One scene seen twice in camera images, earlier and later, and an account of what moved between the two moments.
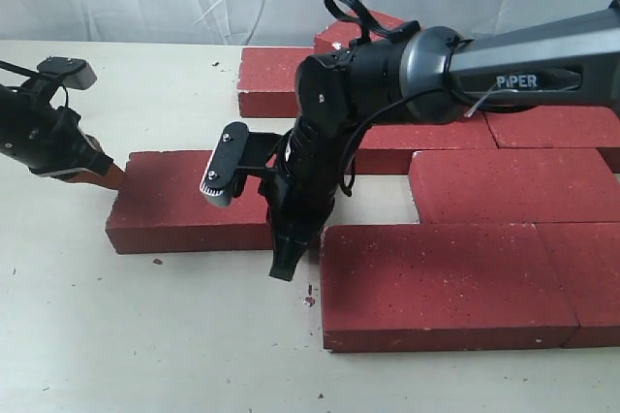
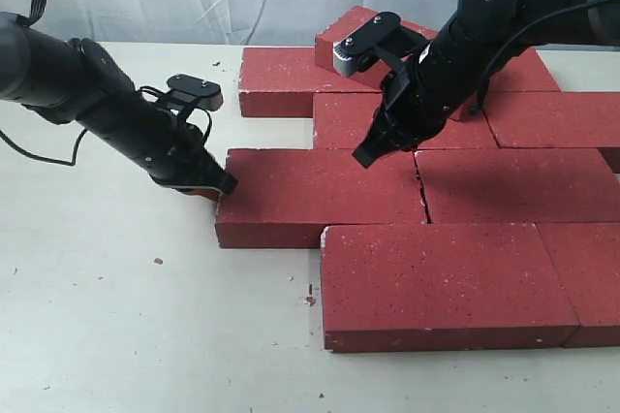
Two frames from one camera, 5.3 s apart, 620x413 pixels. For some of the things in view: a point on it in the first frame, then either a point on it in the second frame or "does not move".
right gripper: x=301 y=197 -> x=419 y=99
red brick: x=433 y=287 does not move
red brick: x=587 y=258 does not move
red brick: x=266 y=82 does not move
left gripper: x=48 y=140 -> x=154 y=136
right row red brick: x=556 y=127 does not move
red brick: x=162 y=207 -> x=283 y=198
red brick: x=471 y=186 does not move
